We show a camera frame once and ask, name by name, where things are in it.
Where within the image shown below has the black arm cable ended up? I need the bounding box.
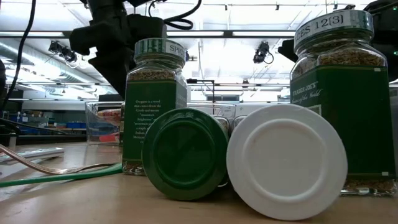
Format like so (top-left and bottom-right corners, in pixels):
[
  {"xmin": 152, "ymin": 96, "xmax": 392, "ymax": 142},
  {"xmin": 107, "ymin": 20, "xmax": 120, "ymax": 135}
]
[{"xmin": 0, "ymin": 0, "xmax": 37, "ymax": 108}]

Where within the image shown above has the black hanging ceiling camera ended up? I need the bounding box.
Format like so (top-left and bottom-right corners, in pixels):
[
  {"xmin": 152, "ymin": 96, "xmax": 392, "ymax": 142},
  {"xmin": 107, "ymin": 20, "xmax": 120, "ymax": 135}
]
[{"xmin": 252, "ymin": 41, "xmax": 275, "ymax": 65}]

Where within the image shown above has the copper metal spoon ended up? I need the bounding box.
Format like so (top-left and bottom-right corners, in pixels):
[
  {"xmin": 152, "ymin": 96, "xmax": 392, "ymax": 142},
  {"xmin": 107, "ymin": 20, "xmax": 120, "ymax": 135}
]
[{"xmin": 0, "ymin": 143, "xmax": 116, "ymax": 175}]

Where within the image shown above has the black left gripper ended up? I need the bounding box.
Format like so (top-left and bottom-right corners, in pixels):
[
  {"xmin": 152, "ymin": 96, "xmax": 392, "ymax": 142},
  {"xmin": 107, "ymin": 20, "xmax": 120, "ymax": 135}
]
[{"xmin": 68, "ymin": 14, "xmax": 168, "ymax": 100}]

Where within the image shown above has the black ceiling mounted device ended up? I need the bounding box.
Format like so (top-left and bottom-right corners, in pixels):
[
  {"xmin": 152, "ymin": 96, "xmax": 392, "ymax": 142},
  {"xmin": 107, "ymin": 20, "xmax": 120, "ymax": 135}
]
[{"xmin": 48, "ymin": 40, "xmax": 78, "ymax": 63}]

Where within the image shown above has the white lidded spice jar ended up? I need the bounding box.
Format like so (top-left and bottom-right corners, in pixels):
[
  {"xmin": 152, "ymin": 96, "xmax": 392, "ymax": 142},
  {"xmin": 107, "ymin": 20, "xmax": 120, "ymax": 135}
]
[{"xmin": 226, "ymin": 103, "xmax": 348, "ymax": 222}]

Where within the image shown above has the clear plastic snack bin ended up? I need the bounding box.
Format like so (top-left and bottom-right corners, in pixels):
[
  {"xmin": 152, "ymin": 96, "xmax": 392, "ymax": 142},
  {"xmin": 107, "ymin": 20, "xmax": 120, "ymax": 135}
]
[{"xmin": 85, "ymin": 101, "xmax": 125, "ymax": 146}]

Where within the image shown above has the clear plastic spice bin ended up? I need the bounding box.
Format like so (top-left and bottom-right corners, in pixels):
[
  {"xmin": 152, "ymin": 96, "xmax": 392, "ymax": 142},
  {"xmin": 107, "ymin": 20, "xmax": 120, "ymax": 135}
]
[{"xmin": 186, "ymin": 101, "xmax": 237, "ymax": 121}]

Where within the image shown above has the black monitor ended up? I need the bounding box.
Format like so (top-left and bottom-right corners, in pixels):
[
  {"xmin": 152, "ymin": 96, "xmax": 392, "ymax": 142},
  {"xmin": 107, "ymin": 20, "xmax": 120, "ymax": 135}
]
[{"xmin": 98, "ymin": 93, "xmax": 125, "ymax": 103}]

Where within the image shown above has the green lidded spice jar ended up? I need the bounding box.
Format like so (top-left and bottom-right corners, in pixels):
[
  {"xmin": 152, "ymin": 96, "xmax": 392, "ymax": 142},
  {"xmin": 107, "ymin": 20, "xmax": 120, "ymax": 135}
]
[
  {"xmin": 289, "ymin": 9, "xmax": 397, "ymax": 197},
  {"xmin": 141, "ymin": 107, "xmax": 233, "ymax": 202},
  {"xmin": 122, "ymin": 37, "xmax": 190, "ymax": 177}
]

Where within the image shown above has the silver metal spoon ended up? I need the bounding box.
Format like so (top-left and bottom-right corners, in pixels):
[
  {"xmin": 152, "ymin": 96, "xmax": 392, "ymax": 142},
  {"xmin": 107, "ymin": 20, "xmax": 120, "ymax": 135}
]
[{"xmin": 0, "ymin": 147, "xmax": 65, "ymax": 164}]

